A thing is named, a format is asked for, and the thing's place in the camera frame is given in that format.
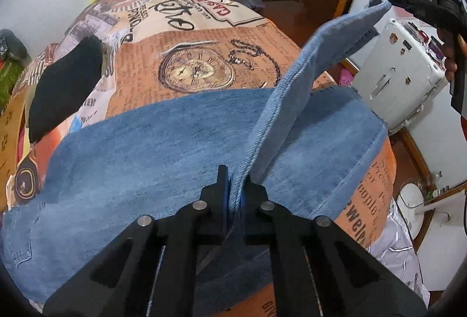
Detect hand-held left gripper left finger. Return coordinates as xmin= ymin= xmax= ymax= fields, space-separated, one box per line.
xmin=43 ymin=164 xmax=234 ymax=317

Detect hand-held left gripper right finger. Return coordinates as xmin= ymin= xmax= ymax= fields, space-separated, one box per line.
xmin=241 ymin=182 xmax=427 ymax=317

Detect blue denim pants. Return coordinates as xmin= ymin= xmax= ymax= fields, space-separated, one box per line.
xmin=0 ymin=0 xmax=393 ymax=314

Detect person's right hand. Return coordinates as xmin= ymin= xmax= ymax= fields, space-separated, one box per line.
xmin=437 ymin=28 xmax=467 ymax=84

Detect white suitcase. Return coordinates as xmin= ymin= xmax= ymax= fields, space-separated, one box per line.
xmin=350 ymin=18 xmax=450 ymax=131

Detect white quilted sheet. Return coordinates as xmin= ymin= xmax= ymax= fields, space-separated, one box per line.
xmin=368 ymin=200 xmax=432 ymax=306

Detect white fan stand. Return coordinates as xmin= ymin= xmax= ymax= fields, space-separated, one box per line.
xmin=397 ymin=181 xmax=467 ymax=230

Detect printed blanket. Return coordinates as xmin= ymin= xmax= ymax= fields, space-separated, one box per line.
xmin=7 ymin=0 xmax=398 ymax=317

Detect black cloth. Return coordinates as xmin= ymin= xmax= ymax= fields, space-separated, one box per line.
xmin=28 ymin=35 xmax=104 ymax=144

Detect cardboard sheet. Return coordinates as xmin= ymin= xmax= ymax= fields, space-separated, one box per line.
xmin=0 ymin=83 xmax=29 ymax=212

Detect green bag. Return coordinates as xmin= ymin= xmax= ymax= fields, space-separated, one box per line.
xmin=0 ymin=59 xmax=20 ymax=109

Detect grey round object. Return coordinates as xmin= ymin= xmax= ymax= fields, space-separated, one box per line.
xmin=0 ymin=28 xmax=32 ymax=62

